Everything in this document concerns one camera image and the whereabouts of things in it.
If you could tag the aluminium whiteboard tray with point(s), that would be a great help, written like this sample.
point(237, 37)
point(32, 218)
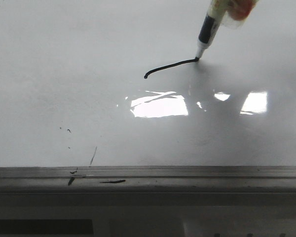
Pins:
point(148, 201)

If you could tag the white whiteboard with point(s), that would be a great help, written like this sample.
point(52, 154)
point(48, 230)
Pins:
point(73, 93)

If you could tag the black whiteboard marker with tape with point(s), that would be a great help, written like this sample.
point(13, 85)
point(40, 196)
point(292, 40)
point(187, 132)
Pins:
point(230, 13)

